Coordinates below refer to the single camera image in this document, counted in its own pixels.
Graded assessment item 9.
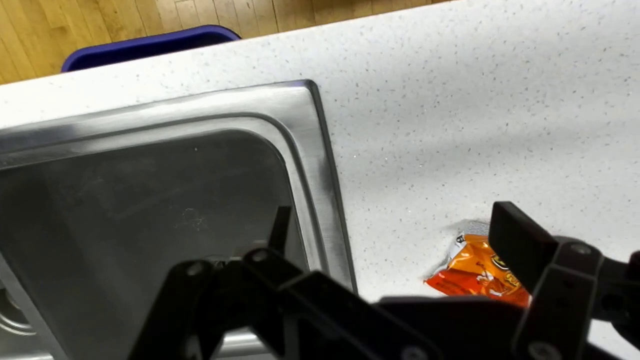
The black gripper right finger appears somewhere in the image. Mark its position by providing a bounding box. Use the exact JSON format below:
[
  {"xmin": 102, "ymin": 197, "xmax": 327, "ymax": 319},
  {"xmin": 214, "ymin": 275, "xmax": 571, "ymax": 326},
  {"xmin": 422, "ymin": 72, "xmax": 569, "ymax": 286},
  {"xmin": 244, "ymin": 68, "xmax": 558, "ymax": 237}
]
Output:
[{"xmin": 487, "ymin": 197, "xmax": 640, "ymax": 360}]

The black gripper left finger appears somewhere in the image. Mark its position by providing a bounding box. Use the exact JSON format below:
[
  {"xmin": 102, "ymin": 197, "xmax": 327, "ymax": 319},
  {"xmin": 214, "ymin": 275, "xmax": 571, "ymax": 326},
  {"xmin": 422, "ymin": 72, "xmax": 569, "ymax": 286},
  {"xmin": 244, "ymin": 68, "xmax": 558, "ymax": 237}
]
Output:
[{"xmin": 127, "ymin": 204, "xmax": 441, "ymax": 360}]

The yellow orange snack packet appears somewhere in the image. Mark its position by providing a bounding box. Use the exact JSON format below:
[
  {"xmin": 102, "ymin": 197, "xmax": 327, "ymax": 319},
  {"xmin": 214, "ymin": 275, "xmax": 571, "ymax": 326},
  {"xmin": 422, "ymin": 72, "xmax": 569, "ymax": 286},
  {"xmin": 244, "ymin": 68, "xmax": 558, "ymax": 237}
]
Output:
[{"xmin": 424, "ymin": 231, "xmax": 535, "ymax": 310}]

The stainless steel double sink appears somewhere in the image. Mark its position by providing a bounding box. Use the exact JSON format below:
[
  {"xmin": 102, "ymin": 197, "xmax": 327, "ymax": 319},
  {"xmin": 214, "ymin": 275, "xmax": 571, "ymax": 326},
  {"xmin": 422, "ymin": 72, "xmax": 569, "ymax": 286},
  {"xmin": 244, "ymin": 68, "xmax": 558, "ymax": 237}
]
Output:
[{"xmin": 0, "ymin": 77, "xmax": 358, "ymax": 360}]

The round metal sink drain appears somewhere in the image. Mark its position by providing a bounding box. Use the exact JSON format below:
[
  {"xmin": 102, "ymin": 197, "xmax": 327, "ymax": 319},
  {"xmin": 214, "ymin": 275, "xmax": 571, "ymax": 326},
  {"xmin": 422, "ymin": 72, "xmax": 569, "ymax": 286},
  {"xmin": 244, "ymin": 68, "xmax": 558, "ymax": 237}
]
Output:
[{"xmin": 0, "ymin": 284, "xmax": 35, "ymax": 335}]

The blue plastic bin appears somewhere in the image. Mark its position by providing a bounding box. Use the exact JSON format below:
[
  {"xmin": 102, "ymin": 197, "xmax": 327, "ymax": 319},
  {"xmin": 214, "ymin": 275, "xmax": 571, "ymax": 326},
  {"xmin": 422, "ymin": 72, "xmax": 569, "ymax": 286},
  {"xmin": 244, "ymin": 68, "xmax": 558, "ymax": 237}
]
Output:
[{"xmin": 60, "ymin": 24, "xmax": 244, "ymax": 73}]

